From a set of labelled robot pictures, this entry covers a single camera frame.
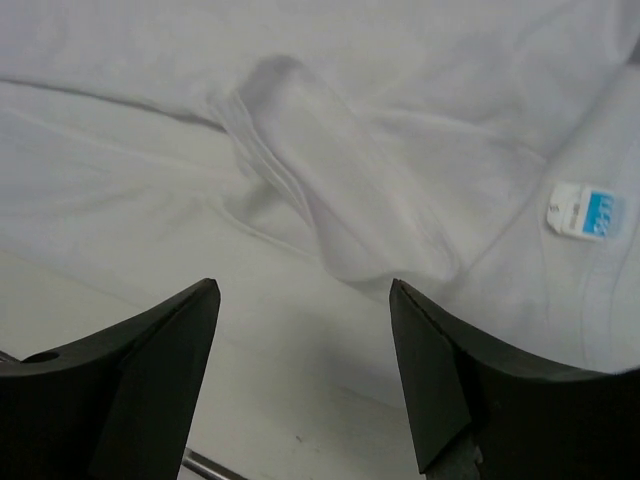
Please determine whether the white t shirt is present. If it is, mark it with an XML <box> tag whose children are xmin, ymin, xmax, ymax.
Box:
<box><xmin>1</xmin><ymin>1</ymin><xmax>639</xmax><ymax>372</ymax></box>

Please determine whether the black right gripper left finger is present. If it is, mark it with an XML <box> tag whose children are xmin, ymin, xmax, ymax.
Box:
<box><xmin>1</xmin><ymin>279</ymin><xmax>220</xmax><ymax>479</ymax></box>

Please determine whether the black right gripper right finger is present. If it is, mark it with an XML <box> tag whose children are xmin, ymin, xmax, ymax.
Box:
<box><xmin>389</xmin><ymin>280</ymin><xmax>639</xmax><ymax>479</ymax></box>

